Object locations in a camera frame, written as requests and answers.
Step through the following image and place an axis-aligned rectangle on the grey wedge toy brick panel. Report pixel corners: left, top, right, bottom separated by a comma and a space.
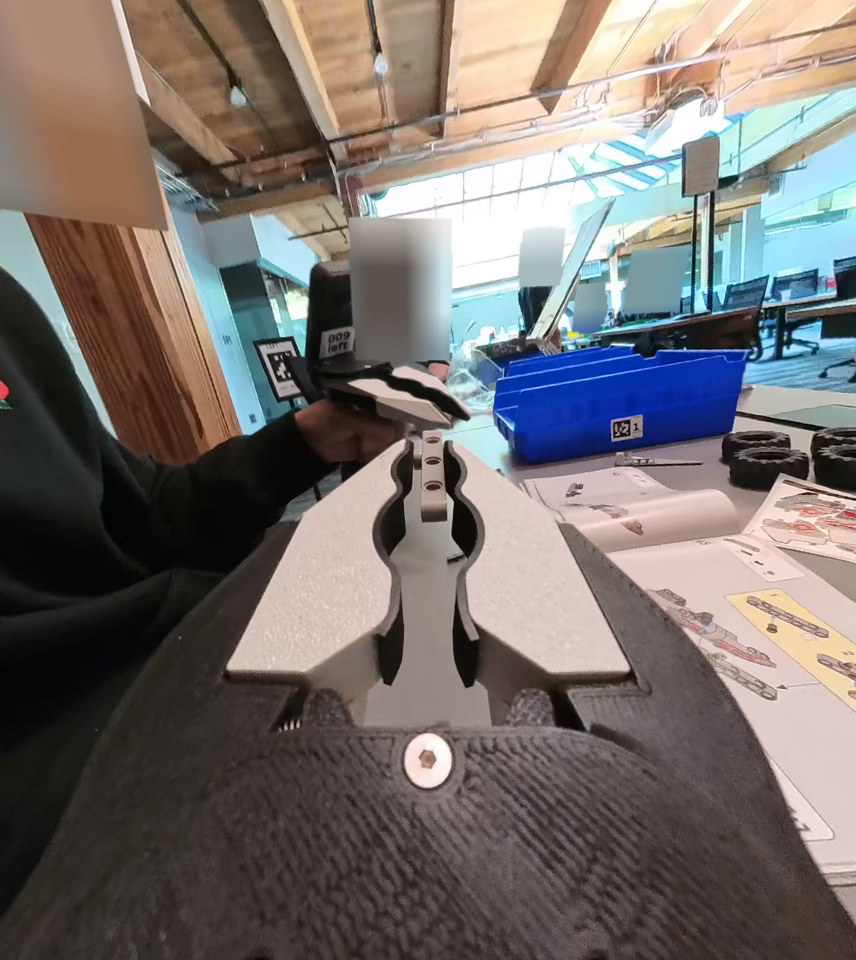
614, 450, 704, 471

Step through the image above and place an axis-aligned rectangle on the black-and-white marker board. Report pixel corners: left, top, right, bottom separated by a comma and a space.
253, 337, 304, 403

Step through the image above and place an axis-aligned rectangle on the ceiling light fixture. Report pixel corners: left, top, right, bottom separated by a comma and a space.
644, 93, 729, 157

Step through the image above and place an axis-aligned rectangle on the long office desk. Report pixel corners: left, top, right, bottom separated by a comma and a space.
758, 288, 856, 396

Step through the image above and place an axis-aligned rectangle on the brown office desk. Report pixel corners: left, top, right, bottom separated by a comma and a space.
599, 306, 764, 359

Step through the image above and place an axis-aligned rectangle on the leaning whiteboard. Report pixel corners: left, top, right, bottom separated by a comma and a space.
528, 198, 617, 355

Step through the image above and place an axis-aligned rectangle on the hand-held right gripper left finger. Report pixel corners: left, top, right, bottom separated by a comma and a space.
225, 438, 420, 725

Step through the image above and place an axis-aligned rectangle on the wooden pillar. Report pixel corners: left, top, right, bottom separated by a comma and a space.
26, 212, 243, 465

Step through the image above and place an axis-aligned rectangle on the sign on pole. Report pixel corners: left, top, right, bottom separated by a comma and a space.
680, 135, 722, 312

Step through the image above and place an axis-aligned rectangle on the printed sticker sheet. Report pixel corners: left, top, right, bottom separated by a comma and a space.
745, 474, 856, 573

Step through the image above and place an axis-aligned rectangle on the grey desk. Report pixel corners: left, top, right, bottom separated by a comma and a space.
428, 382, 856, 960

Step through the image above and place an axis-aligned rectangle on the person's left hand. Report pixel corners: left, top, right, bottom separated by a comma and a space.
295, 405, 404, 464

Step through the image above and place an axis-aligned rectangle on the person's body in black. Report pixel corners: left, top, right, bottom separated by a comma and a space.
0, 231, 302, 960

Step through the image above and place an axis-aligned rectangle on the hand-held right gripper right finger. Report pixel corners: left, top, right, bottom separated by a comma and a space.
439, 441, 633, 725

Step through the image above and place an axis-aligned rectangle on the clear plastic bag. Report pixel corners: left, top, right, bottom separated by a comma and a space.
446, 343, 509, 411

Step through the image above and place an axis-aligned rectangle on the blue plastic bin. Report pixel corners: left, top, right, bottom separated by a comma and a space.
493, 346, 750, 465

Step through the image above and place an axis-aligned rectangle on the person's left forearm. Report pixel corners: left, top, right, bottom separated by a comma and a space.
109, 412, 335, 579

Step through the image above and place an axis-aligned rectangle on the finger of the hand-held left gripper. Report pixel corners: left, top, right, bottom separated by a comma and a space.
392, 364, 472, 421
334, 377, 453, 431

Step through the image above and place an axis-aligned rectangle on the open instruction booklet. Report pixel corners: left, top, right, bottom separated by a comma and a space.
521, 466, 856, 888

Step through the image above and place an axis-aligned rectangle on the grey toy brick beam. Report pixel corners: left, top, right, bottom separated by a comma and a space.
419, 431, 450, 524

